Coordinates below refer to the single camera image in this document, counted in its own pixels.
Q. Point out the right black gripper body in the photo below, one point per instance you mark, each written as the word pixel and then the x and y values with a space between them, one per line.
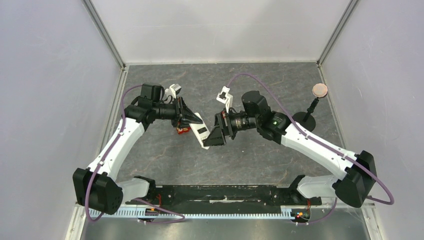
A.
pixel 226 124

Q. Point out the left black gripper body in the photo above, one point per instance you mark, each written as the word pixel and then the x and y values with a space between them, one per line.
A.
pixel 174 122

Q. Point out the white remote control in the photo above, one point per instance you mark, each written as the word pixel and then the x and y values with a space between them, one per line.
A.
pixel 201 132

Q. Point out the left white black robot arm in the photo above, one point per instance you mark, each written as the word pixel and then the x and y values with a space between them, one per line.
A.
pixel 96 187

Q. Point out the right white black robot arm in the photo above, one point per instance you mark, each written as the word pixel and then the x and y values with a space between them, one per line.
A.
pixel 350 179

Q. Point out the red battery pack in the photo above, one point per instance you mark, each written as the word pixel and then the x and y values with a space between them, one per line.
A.
pixel 183 130

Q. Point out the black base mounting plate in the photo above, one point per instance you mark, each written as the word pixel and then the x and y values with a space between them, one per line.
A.
pixel 228 199

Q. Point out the black stand with pink disc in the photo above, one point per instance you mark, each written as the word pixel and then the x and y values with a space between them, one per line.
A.
pixel 305 119

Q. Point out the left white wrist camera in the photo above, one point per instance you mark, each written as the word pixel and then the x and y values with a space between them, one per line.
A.
pixel 173 91

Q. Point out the white slotted cable duct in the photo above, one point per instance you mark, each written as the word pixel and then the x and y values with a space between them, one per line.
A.
pixel 147 213

